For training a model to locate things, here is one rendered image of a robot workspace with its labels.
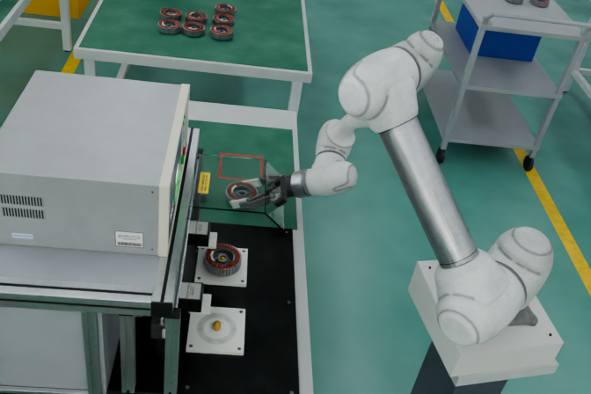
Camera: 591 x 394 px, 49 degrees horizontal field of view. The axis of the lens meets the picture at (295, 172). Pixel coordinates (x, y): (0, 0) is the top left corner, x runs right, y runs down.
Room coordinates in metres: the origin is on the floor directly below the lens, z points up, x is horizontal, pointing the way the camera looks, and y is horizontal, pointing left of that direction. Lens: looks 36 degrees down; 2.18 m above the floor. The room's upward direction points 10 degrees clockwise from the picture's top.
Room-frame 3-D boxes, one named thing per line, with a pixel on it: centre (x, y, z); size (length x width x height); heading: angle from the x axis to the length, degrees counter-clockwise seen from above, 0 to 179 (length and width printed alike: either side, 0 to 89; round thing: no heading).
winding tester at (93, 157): (1.24, 0.48, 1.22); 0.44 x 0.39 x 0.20; 8
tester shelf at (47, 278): (1.23, 0.47, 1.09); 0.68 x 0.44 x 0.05; 8
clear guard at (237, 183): (1.43, 0.18, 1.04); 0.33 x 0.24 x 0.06; 98
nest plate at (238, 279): (1.39, 0.17, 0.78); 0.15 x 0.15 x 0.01; 8
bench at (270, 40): (3.60, 0.67, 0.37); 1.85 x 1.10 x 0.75; 8
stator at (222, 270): (1.39, 0.17, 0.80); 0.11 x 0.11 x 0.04
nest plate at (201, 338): (1.15, 0.14, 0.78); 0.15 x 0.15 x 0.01; 8
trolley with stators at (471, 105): (3.78, -1.08, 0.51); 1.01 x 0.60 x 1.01; 8
